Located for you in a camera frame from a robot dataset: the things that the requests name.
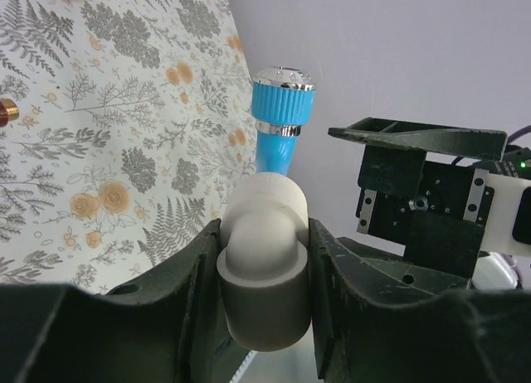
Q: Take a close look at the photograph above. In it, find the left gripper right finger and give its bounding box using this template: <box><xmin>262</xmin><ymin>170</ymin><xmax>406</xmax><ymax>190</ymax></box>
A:
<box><xmin>309</xmin><ymin>220</ymin><xmax>530</xmax><ymax>382</ymax></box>

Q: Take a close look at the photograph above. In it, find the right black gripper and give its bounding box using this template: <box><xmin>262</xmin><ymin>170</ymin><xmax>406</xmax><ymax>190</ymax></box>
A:
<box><xmin>328</xmin><ymin>117</ymin><xmax>508</xmax><ymax>294</ymax></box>

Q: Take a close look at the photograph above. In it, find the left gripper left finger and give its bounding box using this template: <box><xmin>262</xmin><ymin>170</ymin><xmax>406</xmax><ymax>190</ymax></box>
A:
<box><xmin>0</xmin><ymin>219</ymin><xmax>225</xmax><ymax>383</ymax></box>

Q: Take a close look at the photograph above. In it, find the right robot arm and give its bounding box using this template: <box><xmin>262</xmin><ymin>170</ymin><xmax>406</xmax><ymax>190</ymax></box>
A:
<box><xmin>328</xmin><ymin>118</ymin><xmax>530</xmax><ymax>293</ymax></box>

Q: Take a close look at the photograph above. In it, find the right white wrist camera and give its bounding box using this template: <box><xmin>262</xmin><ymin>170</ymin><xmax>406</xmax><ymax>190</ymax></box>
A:
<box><xmin>480</xmin><ymin>173</ymin><xmax>530</xmax><ymax>257</ymax></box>

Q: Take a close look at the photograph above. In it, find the blue plastic water faucet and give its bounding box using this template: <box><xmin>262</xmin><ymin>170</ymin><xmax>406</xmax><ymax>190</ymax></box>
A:
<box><xmin>251</xmin><ymin>66</ymin><xmax>316</xmax><ymax>175</ymax></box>

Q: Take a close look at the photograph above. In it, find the brown plastic water faucet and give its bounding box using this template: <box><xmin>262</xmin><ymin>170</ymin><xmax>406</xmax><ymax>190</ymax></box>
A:
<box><xmin>0</xmin><ymin>98</ymin><xmax>20</xmax><ymax>128</ymax></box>

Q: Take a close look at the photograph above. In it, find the white elbow fitting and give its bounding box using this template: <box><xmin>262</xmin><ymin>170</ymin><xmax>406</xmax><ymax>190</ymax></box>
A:
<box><xmin>217</xmin><ymin>172</ymin><xmax>311</xmax><ymax>351</ymax></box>

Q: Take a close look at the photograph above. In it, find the floral patterned table mat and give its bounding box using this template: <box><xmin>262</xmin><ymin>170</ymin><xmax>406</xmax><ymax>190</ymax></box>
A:
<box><xmin>1</xmin><ymin>0</ymin><xmax>256</xmax><ymax>293</ymax></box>

